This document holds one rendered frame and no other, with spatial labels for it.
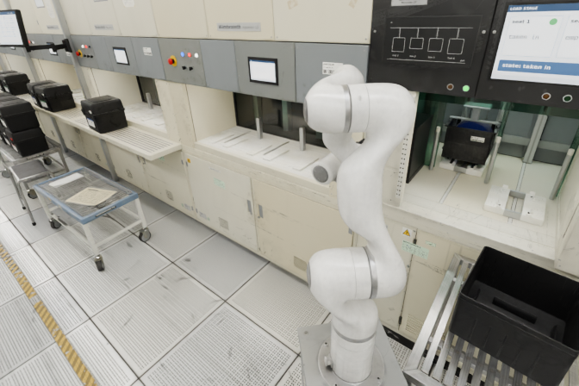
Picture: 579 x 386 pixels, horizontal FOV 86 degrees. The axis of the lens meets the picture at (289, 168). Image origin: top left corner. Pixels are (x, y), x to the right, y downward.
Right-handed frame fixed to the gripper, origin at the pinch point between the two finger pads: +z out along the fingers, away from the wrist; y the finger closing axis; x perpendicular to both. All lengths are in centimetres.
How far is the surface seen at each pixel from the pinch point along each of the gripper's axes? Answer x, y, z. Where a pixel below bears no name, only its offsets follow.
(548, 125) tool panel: -12, 60, 102
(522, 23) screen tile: 43, 42, 12
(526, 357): -37, 66, -31
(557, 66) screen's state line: 32, 53, 12
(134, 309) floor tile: -120, -119, -66
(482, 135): -10, 34, 64
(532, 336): -29, 65, -31
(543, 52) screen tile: 36, 48, 12
